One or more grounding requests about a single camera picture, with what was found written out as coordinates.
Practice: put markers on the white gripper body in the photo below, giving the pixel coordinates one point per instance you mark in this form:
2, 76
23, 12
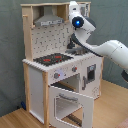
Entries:
74, 9

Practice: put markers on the right red stove knob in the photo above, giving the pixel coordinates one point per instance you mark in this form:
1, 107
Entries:
74, 69

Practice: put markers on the grey toy sink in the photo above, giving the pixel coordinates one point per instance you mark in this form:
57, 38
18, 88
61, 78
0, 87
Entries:
77, 51

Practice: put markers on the black toy stovetop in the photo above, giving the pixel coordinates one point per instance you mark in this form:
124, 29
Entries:
52, 59

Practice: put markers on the grey range hood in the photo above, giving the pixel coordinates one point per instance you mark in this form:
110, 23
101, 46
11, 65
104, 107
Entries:
48, 18

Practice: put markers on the black toy faucet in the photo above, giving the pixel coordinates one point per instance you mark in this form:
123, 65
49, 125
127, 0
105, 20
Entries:
71, 44

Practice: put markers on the left red stove knob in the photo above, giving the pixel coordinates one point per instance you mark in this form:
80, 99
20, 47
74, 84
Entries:
56, 75

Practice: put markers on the red stove knob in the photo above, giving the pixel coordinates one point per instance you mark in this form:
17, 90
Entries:
56, 75
74, 69

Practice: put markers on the white oven door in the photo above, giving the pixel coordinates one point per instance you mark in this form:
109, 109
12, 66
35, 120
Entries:
64, 102

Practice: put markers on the white dishwasher door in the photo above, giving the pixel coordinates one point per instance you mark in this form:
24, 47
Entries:
90, 78

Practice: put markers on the wooden toy kitchen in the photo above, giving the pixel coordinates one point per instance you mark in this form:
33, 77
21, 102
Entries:
46, 40

